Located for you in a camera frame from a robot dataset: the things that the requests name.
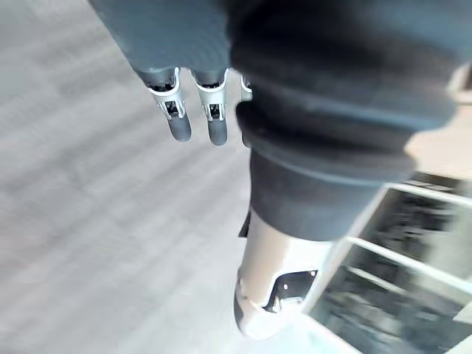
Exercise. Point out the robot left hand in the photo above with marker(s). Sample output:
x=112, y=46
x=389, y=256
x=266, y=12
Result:
x=324, y=110

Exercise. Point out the white metal frame rack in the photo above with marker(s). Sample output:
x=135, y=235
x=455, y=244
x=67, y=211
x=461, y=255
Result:
x=402, y=273

